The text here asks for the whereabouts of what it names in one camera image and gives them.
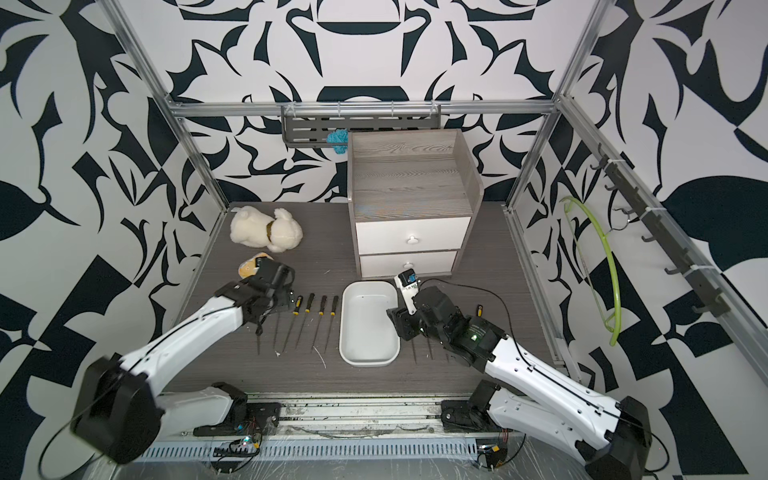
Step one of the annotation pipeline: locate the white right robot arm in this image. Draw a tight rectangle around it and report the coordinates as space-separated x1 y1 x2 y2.
387 286 653 479

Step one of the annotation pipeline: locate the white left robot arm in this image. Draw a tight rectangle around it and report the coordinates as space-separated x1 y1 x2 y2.
69 258 295 464

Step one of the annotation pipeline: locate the white storage tray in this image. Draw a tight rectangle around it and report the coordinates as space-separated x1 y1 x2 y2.
338 281 400 368

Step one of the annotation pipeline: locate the yellow tissue pack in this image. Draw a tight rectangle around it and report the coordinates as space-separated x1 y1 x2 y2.
237 252 272 279

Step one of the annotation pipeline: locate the white plush dog toy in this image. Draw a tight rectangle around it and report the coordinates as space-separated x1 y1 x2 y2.
230 206 304 253

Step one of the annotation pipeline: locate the grey wooden drawer cabinet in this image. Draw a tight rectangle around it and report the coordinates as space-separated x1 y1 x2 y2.
347 129 484 280

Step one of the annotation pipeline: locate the right controller board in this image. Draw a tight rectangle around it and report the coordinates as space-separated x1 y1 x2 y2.
476 444 508 471

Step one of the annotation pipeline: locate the controller board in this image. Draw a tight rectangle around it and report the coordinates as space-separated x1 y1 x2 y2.
212 436 261 459
476 444 508 471

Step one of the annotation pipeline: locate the left controller board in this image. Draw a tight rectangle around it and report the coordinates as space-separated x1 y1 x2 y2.
212 436 261 459

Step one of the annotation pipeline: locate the teal cloth ball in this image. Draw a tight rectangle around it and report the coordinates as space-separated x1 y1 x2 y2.
326 129 348 155

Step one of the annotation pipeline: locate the green hoop hanger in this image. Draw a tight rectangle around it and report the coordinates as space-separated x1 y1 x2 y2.
559 196 623 347

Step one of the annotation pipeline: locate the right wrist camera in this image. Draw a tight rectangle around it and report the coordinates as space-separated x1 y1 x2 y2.
394 264 419 315

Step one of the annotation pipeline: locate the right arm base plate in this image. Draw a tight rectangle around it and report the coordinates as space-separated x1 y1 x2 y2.
440 400 519 433

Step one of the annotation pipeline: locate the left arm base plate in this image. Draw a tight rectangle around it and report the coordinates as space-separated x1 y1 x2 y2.
193 402 282 437

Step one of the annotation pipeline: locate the grey wall shelf rack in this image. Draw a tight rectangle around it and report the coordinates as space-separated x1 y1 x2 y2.
280 103 442 148

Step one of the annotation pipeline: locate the grey hook rail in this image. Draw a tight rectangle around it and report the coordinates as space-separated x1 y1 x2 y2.
595 144 735 317

